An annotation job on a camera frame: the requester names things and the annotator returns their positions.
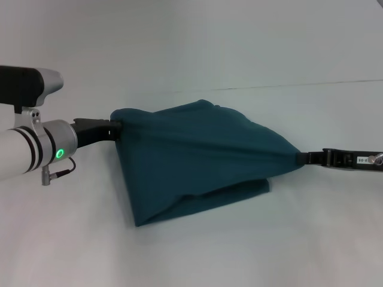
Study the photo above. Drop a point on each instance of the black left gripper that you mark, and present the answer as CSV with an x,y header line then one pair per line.
x,y
89,131

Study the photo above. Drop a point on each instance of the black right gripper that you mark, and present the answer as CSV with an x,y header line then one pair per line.
x,y
360,160

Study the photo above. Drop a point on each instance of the blue shirt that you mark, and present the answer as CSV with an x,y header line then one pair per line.
x,y
194,155

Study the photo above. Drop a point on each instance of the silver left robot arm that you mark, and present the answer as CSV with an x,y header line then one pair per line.
x,y
33,146

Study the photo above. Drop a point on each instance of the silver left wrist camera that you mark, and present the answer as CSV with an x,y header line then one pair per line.
x,y
27,85

